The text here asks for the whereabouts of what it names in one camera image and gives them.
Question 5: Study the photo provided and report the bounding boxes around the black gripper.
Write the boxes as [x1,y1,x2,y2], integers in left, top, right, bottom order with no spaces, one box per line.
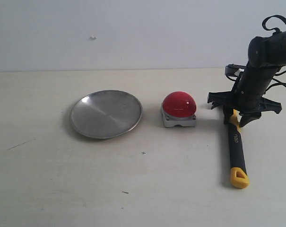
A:
[207,70,282,126]

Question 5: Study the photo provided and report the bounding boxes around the yellow black claw hammer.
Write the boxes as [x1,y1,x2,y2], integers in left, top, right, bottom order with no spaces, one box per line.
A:
[227,109,250,189]

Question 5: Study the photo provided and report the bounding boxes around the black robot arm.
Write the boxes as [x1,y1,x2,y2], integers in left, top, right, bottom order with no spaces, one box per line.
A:
[208,31,286,127]

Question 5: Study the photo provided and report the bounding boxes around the red dome push button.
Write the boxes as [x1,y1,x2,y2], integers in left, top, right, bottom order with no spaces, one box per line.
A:
[161,91,197,128]

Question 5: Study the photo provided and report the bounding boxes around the round stainless steel plate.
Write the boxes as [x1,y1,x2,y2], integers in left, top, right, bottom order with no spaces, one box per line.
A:
[69,89,143,140]

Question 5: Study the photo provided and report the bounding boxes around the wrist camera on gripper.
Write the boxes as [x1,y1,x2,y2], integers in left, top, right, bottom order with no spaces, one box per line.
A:
[225,64,246,81]

